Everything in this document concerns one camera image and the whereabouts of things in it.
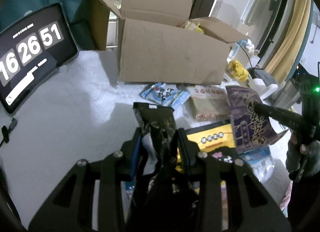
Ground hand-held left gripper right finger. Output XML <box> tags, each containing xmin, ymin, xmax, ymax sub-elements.
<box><xmin>176</xmin><ymin>127</ymin><xmax>292</xmax><ymax>232</ymax></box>

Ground tablet with clock display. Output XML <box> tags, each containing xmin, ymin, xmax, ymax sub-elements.
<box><xmin>0</xmin><ymin>3</ymin><xmax>78</xmax><ymax>115</ymax></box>

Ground black snack bag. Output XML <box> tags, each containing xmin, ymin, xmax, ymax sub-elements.
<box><xmin>126</xmin><ymin>102</ymin><xmax>200</xmax><ymax>232</ymax></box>

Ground blue white snack bag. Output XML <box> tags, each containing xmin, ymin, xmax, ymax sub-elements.
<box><xmin>239</xmin><ymin>145</ymin><xmax>275</xmax><ymax>185</ymax></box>

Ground black tablet cable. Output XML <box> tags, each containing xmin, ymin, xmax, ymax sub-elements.
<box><xmin>1</xmin><ymin>118</ymin><xmax>18</xmax><ymax>145</ymax></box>

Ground black pink print packet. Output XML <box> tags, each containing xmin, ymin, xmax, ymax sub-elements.
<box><xmin>211</xmin><ymin>150</ymin><xmax>239</xmax><ymax>165</ymax></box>

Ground brown cardboard box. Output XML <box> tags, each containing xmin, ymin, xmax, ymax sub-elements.
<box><xmin>78</xmin><ymin>0</ymin><xmax>250</xmax><ymax>86</ymax></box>

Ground white woven basket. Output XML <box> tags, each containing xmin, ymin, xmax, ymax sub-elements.
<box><xmin>230</xmin><ymin>42</ymin><xmax>260</xmax><ymax>67</ymax></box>

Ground pale hanging garment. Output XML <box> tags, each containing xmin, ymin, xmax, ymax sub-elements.
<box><xmin>240</xmin><ymin>0</ymin><xmax>263</xmax><ymax>26</ymax></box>

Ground small blue white packet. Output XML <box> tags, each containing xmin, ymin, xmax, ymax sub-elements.
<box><xmin>162</xmin><ymin>89</ymin><xmax>190</xmax><ymax>110</ymax></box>
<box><xmin>139</xmin><ymin>82</ymin><xmax>177</xmax><ymax>104</ymax></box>

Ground cracker packet red print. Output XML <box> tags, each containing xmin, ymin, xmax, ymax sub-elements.
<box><xmin>186</xmin><ymin>84</ymin><xmax>232</xmax><ymax>122</ymax></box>

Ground yellow chip bag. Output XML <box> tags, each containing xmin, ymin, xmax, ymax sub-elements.
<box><xmin>184</xmin><ymin>20</ymin><xmax>205</xmax><ymax>34</ymax></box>

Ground yellow curtain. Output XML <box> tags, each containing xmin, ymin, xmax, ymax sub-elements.
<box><xmin>264</xmin><ymin>0</ymin><xmax>313</xmax><ymax>77</ymax></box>
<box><xmin>91</xmin><ymin>0</ymin><xmax>118</xmax><ymax>51</ymax></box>

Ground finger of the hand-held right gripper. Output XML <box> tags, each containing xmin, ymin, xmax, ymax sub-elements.
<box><xmin>254</xmin><ymin>103</ymin><xmax>317</xmax><ymax>135</ymax></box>

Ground pink patterned cloth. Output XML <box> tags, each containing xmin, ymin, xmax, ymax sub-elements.
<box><xmin>280</xmin><ymin>182</ymin><xmax>293</xmax><ymax>212</ymax></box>

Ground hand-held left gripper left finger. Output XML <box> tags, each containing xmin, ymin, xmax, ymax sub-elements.
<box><xmin>27</xmin><ymin>127</ymin><xmax>148</xmax><ymax>232</ymax></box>

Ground purple snack packet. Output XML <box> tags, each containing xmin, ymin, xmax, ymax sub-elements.
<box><xmin>225</xmin><ymin>85</ymin><xmax>288</xmax><ymax>154</ymax></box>

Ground white plastic device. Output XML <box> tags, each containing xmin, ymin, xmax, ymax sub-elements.
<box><xmin>250</xmin><ymin>78</ymin><xmax>278</xmax><ymax>101</ymax></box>

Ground person's right hand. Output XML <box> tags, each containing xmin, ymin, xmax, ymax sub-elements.
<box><xmin>289</xmin><ymin>133</ymin><xmax>313</xmax><ymax>157</ymax></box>

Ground stainless steel tumbler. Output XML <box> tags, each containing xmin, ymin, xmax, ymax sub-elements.
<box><xmin>274</xmin><ymin>78</ymin><xmax>302</xmax><ymax>111</ymax></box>

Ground grey pouch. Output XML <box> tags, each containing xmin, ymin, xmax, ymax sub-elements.
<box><xmin>247</xmin><ymin>68</ymin><xmax>279</xmax><ymax>85</ymax></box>

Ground yellow plastic bag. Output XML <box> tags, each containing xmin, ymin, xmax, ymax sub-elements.
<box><xmin>226</xmin><ymin>59</ymin><xmax>250</xmax><ymax>82</ymax></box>

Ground yellow black snack packet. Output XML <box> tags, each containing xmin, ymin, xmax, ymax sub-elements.
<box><xmin>186</xmin><ymin>121</ymin><xmax>238</xmax><ymax>153</ymax></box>

